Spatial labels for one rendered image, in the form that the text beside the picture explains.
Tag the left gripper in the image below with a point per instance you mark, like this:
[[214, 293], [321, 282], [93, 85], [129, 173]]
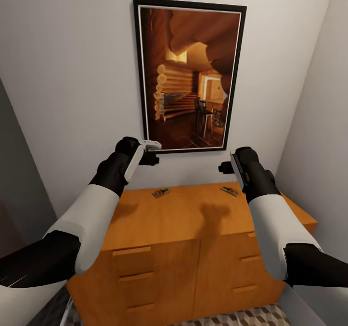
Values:
[[149, 159]]

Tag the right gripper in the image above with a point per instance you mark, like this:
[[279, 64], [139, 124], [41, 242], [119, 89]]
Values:
[[226, 168]]

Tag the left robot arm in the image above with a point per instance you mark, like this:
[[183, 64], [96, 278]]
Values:
[[32, 276]]

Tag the picture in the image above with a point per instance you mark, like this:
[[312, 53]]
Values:
[[188, 57]]

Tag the mousetrap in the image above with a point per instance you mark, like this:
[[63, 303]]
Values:
[[161, 193], [230, 190]]

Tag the door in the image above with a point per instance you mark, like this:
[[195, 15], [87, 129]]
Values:
[[26, 212]]

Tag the cabinet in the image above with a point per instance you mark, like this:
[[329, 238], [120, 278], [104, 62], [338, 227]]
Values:
[[190, 254]]

